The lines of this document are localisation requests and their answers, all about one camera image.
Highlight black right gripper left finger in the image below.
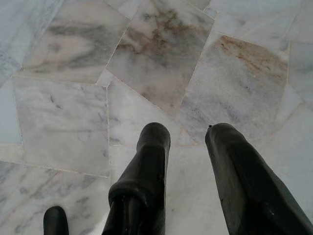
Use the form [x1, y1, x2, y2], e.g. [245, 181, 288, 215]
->
[101, 122, 171, 235]

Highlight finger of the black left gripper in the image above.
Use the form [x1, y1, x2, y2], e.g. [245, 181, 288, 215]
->
[43, 206, 69, 235]

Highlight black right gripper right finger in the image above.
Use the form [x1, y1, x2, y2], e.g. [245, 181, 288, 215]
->
[204, 122, 313, 235]

